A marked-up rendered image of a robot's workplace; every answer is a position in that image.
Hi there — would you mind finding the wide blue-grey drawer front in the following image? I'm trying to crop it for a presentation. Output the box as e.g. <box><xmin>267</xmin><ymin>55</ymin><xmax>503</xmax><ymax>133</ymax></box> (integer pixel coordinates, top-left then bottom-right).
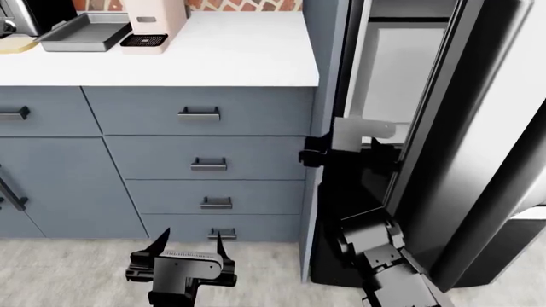
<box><xmin>80</xmin><ymin>84</ymin><xmax>317</xmax><ymax>138</ymax></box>

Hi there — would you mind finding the blue-grey kitchen cabinet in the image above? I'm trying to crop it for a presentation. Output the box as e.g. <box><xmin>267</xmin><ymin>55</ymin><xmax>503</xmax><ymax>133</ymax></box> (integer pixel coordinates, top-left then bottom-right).
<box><xmin>0</xmin><ymin>0</ymin><xmax>351</xmax><ymax>285</ymax></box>

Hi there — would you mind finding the long black door handle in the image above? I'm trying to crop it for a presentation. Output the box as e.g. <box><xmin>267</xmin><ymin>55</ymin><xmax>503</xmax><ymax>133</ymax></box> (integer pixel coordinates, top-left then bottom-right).
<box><xmin>0</xmin><ymin>164</ymin><xmax>30</xmax><ymax>212</ymax></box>

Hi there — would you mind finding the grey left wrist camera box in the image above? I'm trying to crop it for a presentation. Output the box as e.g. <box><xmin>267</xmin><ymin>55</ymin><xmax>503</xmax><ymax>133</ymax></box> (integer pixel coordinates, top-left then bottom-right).
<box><xmin>152</xmin><ymin>250</ymin><xmax>224</xmax><ymax>296</ymax></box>

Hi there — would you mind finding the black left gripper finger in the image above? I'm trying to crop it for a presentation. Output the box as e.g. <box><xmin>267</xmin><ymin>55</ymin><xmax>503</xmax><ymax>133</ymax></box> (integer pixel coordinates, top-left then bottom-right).
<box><xmin>146</xmin><ymin>226</ymin><xmax>171</xmax><ymax>258</ymax></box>
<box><xmin>216</xmin><ymin>230</ymin><xmax>232</xmax><ymax>263</ymax></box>

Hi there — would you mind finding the blue-grey cabinet door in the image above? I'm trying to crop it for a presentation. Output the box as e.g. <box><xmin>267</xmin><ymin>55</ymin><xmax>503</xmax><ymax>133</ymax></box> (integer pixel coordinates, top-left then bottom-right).
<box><xmin>0</xmin><ymin>136</ymin><xmax>151</xmax><ymax>240</ymax></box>

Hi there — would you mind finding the pale wooden cutting board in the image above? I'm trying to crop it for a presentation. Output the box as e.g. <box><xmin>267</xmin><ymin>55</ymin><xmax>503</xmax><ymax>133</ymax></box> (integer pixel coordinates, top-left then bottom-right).
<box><xmin>0</xmin><ymin>33</ymin><xmax>40</xmax><ymax>55</ymax></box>

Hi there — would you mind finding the black metal drawer handle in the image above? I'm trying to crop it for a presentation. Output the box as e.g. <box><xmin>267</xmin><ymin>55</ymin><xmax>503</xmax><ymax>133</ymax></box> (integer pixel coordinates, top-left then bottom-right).
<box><xmin>0</xmin><ymin>105</ymin><xmax>32</xmax><ymax>123</ymax></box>
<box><xmin>189</xmin><ymin>156</ymin><xmax>229</xmax><ymax>172</ymax></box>
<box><xmin>177</xmin><ymin>105</ymin><xmax>222</xmax><ymax>124</ymax></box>
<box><xmin>200</xmin><ymin>195</ymin><xmax>234</xmax><ymax>211</ymax></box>
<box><xmin>206</xmin><ymin>227</ymin><xmax>237</xmax><ymax>241</ymax></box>

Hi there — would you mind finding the light grey right wrist camera box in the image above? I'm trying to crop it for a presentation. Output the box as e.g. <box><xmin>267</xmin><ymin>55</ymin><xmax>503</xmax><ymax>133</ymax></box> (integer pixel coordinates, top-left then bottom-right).
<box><xmin>331</xmin><ymin>115</ymin><xmax>398</xmax><ymax>152</ymax></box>

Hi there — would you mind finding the stainless steel toaster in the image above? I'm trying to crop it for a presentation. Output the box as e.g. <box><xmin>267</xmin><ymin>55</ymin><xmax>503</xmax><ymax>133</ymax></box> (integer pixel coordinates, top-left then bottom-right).
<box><xmin>0</xmin><ymin>0</ymin><xmax>78</xmax><ymax>38</ymax></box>

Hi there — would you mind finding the beige coffee machine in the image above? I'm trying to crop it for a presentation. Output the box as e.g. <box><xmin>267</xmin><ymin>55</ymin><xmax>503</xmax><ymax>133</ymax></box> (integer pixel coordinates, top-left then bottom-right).
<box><xmin>119</xmin><ymin>0</ymin><xmax>189</xmax><ymax>56</ymax></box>

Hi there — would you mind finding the grey metal baking tray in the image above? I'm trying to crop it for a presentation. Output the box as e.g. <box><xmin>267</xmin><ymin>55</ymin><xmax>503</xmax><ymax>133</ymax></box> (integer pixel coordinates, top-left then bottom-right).
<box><xmin>32</xmin><ymin>11</ymin><xmax>132</xmax><ymax>54</ymax></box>

